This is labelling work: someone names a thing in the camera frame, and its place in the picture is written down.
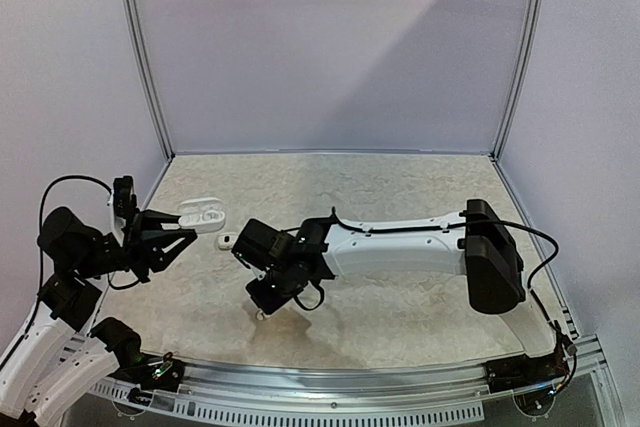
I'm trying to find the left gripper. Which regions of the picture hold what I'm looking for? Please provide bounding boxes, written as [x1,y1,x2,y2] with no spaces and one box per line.
[74,205,197,281]

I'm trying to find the white gold-trimmed charging case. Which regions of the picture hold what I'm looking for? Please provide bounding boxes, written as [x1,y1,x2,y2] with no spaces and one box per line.
[216,232,238,251]

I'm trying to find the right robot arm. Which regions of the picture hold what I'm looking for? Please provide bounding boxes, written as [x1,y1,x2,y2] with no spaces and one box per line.
[231,199,556,383]

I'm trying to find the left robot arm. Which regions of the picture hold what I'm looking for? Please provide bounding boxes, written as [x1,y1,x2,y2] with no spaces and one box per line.
[1,207,197,426]

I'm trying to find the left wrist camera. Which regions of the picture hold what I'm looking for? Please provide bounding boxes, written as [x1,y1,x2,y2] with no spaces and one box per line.
[108,175,138,235]

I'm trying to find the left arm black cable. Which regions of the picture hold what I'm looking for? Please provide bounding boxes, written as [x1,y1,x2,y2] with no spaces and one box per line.
[37,175,141,291]

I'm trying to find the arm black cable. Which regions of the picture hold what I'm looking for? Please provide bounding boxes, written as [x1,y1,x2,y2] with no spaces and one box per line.
[294,206,576,348]
[37,175,141,291]

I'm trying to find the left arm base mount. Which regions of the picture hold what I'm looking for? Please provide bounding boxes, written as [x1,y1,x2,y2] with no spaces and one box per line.
[111,352,186,392]

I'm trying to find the white slotted cable duct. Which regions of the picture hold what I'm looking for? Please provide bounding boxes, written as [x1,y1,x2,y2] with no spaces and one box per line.
[64,379,485,426]

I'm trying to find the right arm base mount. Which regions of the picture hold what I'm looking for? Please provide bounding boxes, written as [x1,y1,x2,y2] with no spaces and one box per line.
[483,338,578,393]

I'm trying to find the left aluminium corner post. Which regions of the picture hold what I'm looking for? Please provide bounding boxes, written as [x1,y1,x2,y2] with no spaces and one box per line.
[122,0,175,162]

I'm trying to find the aluminium corner post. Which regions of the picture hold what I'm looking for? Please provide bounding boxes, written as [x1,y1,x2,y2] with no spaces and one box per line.
[122,0,175,162]
[490,0,542,163]

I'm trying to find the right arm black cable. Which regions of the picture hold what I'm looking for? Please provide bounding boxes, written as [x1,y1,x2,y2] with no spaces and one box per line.
[294,206,576,348]

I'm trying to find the right aluminium corner post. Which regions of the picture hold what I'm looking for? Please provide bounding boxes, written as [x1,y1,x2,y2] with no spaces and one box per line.
[490,0,542,163]

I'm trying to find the aluminium front rail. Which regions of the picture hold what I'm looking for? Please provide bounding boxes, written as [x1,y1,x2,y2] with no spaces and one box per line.
[169,336,619,426]

